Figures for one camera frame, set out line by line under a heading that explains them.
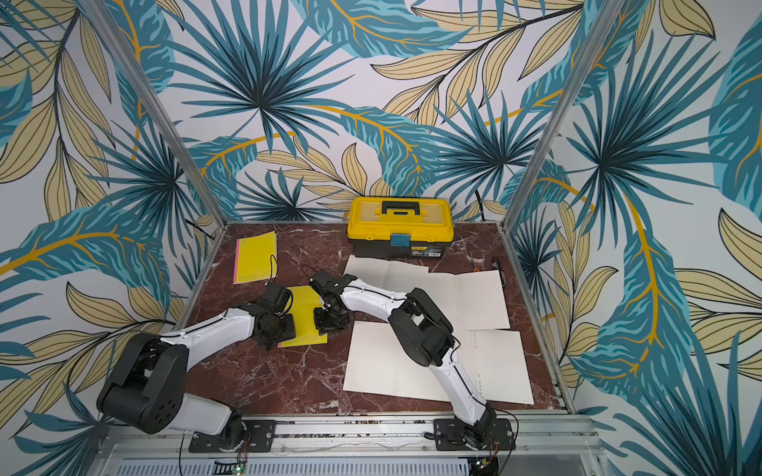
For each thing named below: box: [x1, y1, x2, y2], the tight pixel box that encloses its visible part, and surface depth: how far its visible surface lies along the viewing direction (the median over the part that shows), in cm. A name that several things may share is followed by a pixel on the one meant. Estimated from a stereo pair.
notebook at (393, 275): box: [343, 254, 436, 300], surface depth 108 cm
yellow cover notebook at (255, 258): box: [233, 230, 278, 285], surface depth 112 cm
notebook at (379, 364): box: [343, 320, 451, 402], surface depth 85 cm
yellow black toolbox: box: [347, 196, 455, 259], surface depth 100 cm
